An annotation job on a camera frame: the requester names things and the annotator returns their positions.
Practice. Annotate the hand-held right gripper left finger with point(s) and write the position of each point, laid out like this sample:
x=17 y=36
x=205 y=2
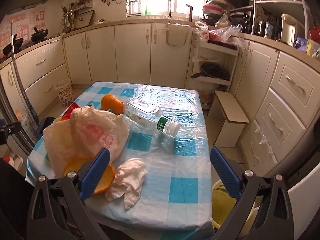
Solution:
x=96 y=172

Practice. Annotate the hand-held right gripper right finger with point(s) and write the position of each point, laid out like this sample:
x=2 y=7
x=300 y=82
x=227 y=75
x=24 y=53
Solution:
x=225 y=172

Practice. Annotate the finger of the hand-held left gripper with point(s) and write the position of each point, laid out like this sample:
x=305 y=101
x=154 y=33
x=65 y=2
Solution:
x=8 y=130

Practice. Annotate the orange peel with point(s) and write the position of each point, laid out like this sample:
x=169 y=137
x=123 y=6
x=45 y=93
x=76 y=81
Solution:
x=106 y=183

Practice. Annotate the yellow bin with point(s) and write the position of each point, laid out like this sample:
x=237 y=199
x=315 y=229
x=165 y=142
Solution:
x=222 y=205

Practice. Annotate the white tissue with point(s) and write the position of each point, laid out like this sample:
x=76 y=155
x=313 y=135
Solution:
x=130 y=177

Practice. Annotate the clear plastic bottle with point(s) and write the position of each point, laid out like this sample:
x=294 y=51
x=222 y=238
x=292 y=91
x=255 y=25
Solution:
x=145 y=117

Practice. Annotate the clear plastic bag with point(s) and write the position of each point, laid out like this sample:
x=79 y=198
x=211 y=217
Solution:
x=225 y=32
x=177 y=35
x=263 y=137

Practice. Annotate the curved metal rod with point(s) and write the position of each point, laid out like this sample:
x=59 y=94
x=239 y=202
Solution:
x=18 y=77

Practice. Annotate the white step stool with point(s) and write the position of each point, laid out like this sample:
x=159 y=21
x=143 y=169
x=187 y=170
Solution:
x=230 y=110

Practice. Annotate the table with blue checked tablecloth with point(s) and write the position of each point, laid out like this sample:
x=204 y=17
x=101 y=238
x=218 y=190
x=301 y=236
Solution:
x=162 y=180

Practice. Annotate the floral waste basket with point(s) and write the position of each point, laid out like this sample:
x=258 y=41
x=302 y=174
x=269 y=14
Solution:
x=65 y=95

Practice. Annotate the red yellow snack wrapper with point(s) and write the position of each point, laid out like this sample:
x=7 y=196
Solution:
x=72 y=108

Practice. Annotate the dark cloth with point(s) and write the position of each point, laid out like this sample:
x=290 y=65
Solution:
x=12 y=200

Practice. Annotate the orange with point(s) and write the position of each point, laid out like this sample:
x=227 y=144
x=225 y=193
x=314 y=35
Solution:
x=112 y=102

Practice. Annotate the black wok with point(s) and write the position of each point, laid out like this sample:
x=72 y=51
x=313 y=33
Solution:
x=40 y=35
x=12 y=46

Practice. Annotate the white door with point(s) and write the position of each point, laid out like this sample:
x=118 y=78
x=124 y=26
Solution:
x=307 y=195

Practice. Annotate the black frying pan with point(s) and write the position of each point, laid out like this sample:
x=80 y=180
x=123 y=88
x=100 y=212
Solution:
x=215 y=71

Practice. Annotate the white shelf rack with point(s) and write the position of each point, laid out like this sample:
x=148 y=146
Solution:
x=212 y=48

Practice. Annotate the white kitchen cabinets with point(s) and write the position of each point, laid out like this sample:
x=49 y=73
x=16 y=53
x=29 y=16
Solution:
x=132 y=52

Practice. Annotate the utensil holder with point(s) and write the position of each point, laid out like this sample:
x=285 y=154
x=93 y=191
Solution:
x=67 y=17

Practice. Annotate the dark cutting board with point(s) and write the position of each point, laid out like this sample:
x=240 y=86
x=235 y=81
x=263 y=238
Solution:
x=85 y=20

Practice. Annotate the white red plastic bag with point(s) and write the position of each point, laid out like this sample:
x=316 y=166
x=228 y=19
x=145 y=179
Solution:
x=202 y=31

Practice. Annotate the blue box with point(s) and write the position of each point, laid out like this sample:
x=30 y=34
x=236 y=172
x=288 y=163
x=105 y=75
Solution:
x=301 y=45

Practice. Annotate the yellow box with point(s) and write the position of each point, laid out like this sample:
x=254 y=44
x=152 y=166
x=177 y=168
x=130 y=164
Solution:
x=313 y=48

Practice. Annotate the white kettle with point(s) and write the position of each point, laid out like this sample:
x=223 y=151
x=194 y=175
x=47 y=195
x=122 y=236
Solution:
x=290 y=30

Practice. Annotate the black tap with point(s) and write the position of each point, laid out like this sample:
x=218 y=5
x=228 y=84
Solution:
x=189 y=12

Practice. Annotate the dish rack with bowls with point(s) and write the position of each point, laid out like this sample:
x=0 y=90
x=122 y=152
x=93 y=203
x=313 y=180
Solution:
x=213 y=7

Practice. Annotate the metal shelf unit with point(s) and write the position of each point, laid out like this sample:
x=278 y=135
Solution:
x=275 y=5

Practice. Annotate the chrome faucet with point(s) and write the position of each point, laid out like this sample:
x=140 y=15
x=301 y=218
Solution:
x=168 y=5

